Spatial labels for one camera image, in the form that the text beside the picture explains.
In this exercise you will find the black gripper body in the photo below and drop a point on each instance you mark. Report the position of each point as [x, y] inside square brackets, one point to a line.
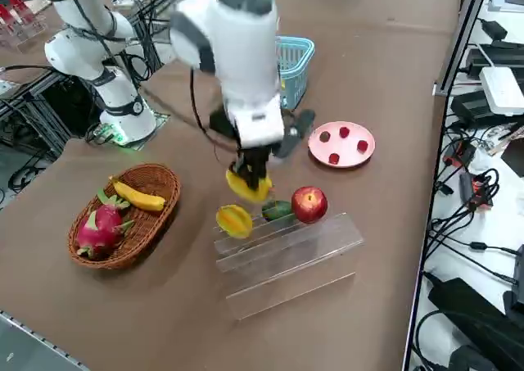
[223, 123]

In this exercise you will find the yellow star fruit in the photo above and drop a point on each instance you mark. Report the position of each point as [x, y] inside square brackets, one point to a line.
[234, 221]
[245, 193]

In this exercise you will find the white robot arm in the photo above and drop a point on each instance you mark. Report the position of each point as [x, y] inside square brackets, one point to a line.
[245, 60]

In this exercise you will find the blue plastic basket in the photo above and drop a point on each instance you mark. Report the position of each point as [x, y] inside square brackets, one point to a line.
[292, 73]

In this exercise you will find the brown wicker basket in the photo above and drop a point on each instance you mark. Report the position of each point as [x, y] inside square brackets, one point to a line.
[157, 182]

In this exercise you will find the green avocado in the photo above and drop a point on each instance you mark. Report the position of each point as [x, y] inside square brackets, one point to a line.
[276, 210]

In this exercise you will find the red apple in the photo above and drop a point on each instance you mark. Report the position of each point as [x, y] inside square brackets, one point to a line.
[309, 205]

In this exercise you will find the pink plate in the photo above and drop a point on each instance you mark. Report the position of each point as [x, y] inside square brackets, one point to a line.
[346, 147]

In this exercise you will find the clear acrylic step stand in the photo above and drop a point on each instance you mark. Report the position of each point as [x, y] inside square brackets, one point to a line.
[286, 272]

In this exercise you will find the yellow banana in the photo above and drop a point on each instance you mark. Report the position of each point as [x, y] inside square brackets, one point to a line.
[139, 199]

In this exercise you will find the pink dragon fruit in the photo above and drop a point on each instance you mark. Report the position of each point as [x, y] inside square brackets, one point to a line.
[100, 227]

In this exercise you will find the red and black device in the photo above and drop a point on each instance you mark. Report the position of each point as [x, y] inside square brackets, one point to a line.
[460, 154]
[477, 191]

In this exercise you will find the black ribbed power adapter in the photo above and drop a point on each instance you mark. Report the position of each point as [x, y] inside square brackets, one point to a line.
[471, 105]

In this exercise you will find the clear rack with red bottles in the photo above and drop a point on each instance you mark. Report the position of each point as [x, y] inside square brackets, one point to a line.
[20, 31]

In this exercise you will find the large black power adapter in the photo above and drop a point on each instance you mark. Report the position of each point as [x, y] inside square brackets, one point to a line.
[462, 301]

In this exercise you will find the white router box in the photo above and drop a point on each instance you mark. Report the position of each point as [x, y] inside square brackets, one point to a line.
[501, 90]

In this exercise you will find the small black power adapter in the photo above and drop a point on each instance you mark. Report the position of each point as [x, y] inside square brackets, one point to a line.
[495, 29]

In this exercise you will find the white post bracket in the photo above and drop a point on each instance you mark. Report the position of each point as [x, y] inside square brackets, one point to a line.
[440, 89]

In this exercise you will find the aluminium camera post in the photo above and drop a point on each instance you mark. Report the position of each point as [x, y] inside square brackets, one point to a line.
[465, 31]

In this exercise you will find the grey aluminium rail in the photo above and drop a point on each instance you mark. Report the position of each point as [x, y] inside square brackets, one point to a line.
[41, 342]

